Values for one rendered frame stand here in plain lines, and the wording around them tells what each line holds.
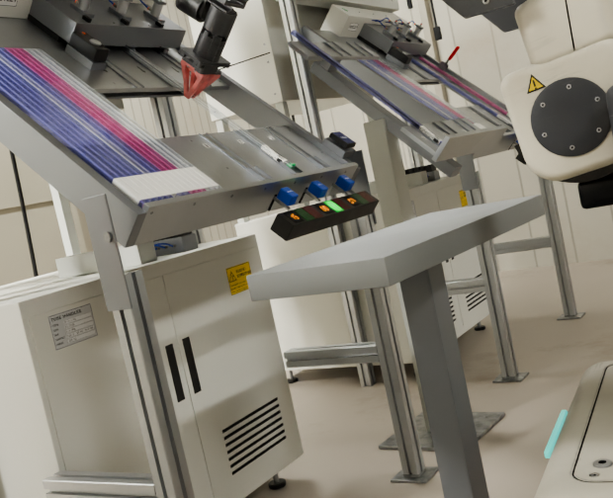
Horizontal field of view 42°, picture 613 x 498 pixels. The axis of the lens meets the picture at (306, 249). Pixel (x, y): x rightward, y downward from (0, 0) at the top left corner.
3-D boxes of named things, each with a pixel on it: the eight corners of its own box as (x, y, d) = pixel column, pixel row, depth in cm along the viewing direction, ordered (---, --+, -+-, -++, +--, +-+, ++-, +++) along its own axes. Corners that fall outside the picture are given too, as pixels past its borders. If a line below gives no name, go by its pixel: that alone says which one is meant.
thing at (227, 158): (345, 179, 176) (351, 167, 174) (133, 227, 121) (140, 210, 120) (282, 134, 182) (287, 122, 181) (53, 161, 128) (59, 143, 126)
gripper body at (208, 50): (175, 54, 164) (188, 22, 160) (207, 55, 172) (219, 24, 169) (198, 70, 161) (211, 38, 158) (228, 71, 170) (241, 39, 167)
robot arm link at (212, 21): (229, 10, 158) (244, 11, 163) (203, -7, 160) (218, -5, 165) (217, 41, 161) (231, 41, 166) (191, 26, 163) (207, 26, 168)
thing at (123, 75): (221, 104, 190) (229, 84, 187) (-19, 116, 135) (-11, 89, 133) (129, 37, 201) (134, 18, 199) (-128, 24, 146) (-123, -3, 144)
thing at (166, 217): (344, 192, 177) (359, 164, 173) (134, 246, 122) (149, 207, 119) (340, 189, 177) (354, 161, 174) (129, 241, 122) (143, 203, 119)
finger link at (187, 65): (168, 89, 169) (184, 49, 165) (190, 89, 175) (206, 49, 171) (190, 106, 167) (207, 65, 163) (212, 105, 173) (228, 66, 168)
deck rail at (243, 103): (348, 191, 178) (361, 167, 176) (344, 192, 177) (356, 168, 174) (133, 38, 203) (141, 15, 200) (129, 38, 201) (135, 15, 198)
